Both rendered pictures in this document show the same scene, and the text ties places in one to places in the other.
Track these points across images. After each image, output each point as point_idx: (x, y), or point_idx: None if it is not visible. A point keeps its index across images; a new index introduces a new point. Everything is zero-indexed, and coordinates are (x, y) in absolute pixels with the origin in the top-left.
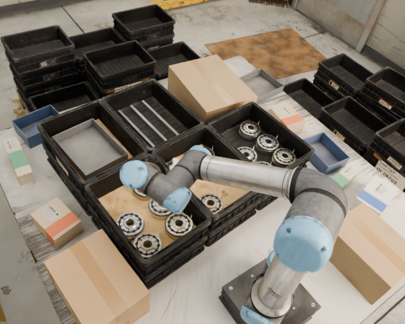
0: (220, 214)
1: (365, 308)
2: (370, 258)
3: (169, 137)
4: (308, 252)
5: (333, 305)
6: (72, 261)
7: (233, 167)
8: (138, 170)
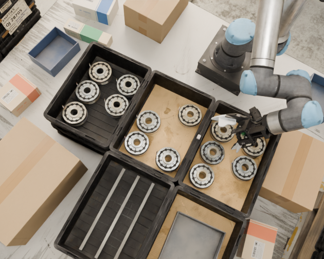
0: (209, 94)
1: (192, 7)
2: None
3: (124, 189)
4: None
5: (200, 25)
6: (299, 190)
7: (274, 34)
8: (316, 105)
